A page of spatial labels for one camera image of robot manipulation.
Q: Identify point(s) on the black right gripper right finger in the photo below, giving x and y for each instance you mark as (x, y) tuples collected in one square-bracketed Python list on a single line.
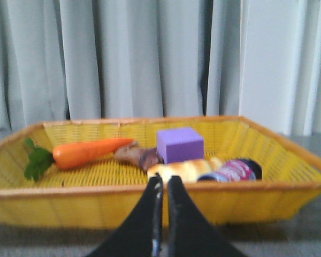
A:
[(190, 233)]

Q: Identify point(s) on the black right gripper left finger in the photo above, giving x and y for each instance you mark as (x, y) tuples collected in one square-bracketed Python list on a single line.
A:
[(140, 233)]

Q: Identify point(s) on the toy bread loaf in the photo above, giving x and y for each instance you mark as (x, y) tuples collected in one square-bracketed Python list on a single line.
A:
[(189, 171)]

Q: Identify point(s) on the brown ginger root toy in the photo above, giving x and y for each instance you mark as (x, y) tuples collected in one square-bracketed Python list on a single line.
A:
[(143, 158)]

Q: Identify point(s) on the purple printed can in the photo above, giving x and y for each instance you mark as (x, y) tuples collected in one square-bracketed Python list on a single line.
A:
[(235, 170)]

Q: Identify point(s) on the purple foam block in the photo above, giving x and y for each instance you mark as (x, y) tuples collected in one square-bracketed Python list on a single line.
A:
[(180, 144)]

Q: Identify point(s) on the orange toy carrot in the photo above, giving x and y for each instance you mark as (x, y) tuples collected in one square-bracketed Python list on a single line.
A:
[(68, 156)]

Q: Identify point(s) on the white curtain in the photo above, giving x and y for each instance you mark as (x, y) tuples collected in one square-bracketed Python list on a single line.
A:
[(91, 59)]

